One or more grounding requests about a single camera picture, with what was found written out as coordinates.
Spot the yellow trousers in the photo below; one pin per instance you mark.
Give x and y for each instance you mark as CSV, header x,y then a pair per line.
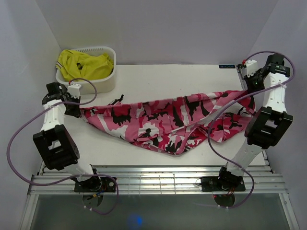
x,y
74,64

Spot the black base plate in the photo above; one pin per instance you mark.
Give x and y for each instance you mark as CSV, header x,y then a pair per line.
x,y
105,185
211,184

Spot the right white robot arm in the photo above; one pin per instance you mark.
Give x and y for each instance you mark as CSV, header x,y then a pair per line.
x,y
268,124

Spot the white plastic basket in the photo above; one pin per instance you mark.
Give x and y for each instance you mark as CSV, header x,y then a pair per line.
x,y
90,86

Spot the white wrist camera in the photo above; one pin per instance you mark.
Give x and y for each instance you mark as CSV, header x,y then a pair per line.
x,y
249,68
74,90

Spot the aluminium rail frame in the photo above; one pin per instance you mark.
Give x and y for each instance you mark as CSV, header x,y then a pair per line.
x,y
175,180

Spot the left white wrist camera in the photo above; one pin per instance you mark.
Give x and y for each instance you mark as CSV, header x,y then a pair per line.
x,y
74,90

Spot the blue label sticker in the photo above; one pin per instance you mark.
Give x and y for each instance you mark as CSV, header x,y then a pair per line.
x,y
225,66

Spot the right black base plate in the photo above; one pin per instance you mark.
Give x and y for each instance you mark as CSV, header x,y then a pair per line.
x,y
211,184

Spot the pink camouflage trousers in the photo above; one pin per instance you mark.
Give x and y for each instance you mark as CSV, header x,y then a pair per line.
x,y
176,125

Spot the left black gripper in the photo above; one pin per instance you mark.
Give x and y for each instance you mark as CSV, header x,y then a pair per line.
x,y
75,112

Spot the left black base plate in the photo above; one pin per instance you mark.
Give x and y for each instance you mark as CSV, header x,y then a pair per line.
x,y
105,185

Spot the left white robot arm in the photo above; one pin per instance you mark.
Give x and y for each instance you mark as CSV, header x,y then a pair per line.
x,y
55,144

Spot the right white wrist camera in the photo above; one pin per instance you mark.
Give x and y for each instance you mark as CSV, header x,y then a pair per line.
x,y
249,68

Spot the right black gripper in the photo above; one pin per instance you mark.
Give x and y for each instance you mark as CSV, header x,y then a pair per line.
x,y
250,89

